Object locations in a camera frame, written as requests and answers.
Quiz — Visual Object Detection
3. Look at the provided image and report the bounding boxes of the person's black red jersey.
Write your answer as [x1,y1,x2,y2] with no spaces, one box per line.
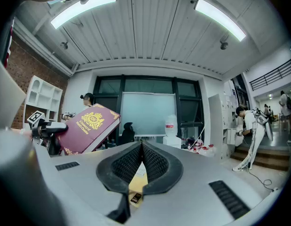
[3,17,16,69]

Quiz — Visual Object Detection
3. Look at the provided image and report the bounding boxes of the black balcony railing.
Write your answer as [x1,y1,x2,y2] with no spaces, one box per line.
[249,56,291,91]

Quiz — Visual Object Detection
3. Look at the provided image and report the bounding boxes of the white arched shelf unit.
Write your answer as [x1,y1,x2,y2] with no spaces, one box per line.
[24,75,63,129]

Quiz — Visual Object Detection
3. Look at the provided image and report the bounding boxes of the white locker cabinet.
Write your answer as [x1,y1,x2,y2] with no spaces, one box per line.
[208,93,238,160]

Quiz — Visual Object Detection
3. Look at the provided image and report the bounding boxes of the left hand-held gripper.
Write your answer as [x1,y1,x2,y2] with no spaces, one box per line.
[27,111,69,155]

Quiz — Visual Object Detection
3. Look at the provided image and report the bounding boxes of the round wooden table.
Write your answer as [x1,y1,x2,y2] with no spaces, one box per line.
[128,170,149,208]

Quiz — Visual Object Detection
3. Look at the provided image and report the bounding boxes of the black floor cable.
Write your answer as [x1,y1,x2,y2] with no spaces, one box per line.
[248,169,279,193]

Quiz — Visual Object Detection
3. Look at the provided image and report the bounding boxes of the burgundy gold crest book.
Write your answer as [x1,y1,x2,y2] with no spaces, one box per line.
[57,103,121,155]

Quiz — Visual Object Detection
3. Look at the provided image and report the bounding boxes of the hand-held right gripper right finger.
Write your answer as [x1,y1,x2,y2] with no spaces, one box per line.
[131,141,263,226]

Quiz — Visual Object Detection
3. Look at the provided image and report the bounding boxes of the large clear water bottle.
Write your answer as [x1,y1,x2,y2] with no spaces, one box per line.
[165,114,178,137]

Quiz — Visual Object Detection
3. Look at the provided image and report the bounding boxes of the long ceiling light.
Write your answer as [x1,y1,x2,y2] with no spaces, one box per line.
[194,0,247,42]
[50,0,118,30]

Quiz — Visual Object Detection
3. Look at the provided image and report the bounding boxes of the white water dispenser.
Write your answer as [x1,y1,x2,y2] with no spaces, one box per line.
[163,135,182,149]

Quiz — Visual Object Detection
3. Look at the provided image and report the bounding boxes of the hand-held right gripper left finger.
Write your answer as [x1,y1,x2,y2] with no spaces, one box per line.
[37,141,143,225]

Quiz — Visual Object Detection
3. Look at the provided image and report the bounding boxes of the wooden step platform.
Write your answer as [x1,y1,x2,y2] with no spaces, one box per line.
[230,145,291,172]

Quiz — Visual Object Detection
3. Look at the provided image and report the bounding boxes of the black office chair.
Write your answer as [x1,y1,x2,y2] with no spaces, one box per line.
[118,122,136,146]

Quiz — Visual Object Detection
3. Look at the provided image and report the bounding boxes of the black window frame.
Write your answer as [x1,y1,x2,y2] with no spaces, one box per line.
[93,74,205,148]

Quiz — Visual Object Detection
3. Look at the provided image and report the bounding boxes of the frosted glass whiteboard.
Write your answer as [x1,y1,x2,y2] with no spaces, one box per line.
[120,92,178,137]

